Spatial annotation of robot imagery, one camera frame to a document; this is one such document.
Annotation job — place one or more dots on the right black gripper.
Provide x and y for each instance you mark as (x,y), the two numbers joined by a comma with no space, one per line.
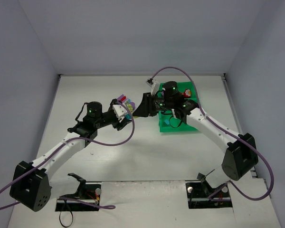
(149,104)

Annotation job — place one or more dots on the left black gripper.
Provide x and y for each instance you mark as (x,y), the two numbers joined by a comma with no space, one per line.
(114,114)

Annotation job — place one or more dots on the red white printed lego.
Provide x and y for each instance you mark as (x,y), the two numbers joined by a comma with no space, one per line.
(187,93)

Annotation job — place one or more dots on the teal printed purple lego stack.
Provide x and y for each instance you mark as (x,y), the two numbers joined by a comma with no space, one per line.
(130,105)

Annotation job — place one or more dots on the purple lego with red brick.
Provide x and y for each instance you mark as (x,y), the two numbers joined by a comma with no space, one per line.
(123,99)

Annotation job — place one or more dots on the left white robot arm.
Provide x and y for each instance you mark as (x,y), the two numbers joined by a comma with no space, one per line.
(33,185)

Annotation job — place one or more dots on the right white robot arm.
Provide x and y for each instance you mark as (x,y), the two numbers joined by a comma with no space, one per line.
(239,155)

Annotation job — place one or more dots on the green divided sorting tray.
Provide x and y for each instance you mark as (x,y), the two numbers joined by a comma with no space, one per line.
(164,128)

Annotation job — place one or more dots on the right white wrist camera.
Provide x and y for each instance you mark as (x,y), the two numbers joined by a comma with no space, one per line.
(154,85)

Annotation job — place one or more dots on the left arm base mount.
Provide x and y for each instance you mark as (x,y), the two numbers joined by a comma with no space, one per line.
(90,195)

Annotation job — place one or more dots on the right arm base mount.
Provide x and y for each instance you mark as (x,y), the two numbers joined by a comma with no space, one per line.
(199,196)

